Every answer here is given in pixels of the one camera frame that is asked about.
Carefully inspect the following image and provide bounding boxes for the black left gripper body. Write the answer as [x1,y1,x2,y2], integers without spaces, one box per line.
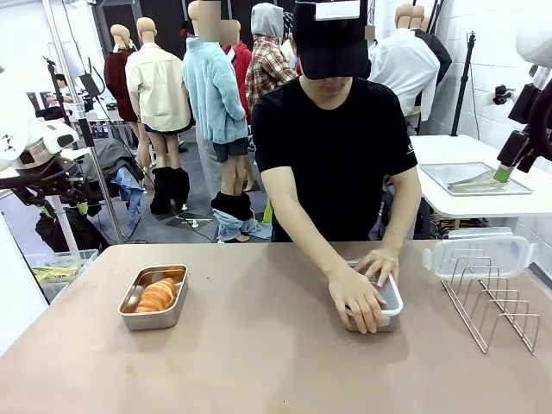
[16,166,83,202]

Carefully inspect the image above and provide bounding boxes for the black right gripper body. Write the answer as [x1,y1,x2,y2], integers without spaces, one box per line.
[496,130,538,173]

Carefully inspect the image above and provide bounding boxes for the metal tongs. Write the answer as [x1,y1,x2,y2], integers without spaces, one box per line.
[446,170,510,194]

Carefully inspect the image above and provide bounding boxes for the perforated metal baking tray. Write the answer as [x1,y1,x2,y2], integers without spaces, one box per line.
[418,161,535,198]

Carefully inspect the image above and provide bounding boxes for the golden croissant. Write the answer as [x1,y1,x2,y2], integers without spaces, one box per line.
[135,277,179,314]

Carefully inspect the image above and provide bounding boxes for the rectangular steel container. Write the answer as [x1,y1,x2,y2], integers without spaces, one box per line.
[343,260,405,333]
[117,263,189,332]

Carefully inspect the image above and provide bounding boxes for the person's right forearm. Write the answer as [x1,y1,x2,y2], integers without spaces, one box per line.
[269,193,350,285]

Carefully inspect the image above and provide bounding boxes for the person's left forearm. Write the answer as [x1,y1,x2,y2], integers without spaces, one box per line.
[379,189,423,255]

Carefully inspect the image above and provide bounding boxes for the person's left hand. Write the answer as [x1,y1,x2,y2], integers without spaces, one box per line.
[354,246,400,289]

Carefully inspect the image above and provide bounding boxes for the person's right hand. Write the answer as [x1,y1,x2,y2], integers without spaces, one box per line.
[327,267,387,336]

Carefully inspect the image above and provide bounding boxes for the silver slanted pole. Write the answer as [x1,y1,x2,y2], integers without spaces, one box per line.
[42,0,129,243]

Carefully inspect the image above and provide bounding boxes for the chair draped with dark clothes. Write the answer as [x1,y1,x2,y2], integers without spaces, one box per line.
[79,137,146,225]

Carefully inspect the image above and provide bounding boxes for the clear bin with yellow items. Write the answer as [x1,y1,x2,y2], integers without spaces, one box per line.
[23,248,99,303]

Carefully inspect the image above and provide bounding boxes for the black tripod stand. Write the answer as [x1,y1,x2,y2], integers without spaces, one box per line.
[451,30,478,137]

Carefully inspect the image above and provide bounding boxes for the black tall boots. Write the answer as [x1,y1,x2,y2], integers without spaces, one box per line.
[149,166,191,216]

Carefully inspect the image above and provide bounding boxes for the mannequin in black blazer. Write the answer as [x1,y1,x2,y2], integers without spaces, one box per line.
[409,3,453,87]

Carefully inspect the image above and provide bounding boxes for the mannequin in maroon clothes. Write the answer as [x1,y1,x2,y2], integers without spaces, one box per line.
[103,23,143,173]

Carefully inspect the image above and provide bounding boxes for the mannequin in white shirt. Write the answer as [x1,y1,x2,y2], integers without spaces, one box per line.
[368,2,441,122]

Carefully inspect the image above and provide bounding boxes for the mannequin in cream jacket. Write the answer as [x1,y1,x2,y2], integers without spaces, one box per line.
[124,16,193,173]

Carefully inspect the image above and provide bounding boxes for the mannequin in blue fleece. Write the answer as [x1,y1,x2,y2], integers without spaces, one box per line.
[181,0,273,242]

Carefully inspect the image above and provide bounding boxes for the person in black t-shirt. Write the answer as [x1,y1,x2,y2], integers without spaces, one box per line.
[251,25,422,242]

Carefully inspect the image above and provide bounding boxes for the black baseball cap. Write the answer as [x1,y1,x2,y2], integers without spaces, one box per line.
[292,0,372,81]

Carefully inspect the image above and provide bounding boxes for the mannequin in red top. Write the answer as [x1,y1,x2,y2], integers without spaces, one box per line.
[222,19,254,126]

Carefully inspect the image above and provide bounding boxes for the mannequin in plaid hoodie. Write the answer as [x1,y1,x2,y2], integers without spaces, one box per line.
[244,2,301,127]

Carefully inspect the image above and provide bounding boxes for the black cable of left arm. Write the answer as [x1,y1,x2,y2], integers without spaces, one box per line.
[0,174,85,191]

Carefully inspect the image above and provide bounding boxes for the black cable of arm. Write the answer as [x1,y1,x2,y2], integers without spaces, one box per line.
[525,81,552,161]
[0,174,85,191]

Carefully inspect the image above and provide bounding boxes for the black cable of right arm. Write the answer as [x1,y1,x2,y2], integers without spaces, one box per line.
[525,81,552,161]

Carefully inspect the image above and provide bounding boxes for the black camera stand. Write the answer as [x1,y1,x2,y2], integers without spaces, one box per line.
[41,55,77,124]

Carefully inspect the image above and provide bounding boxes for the black mannequin base plate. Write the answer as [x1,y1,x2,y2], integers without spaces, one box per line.
[166,213,215,230]

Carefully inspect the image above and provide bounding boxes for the metal wire rack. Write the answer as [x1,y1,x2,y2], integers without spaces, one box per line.
[440,257,543,355]

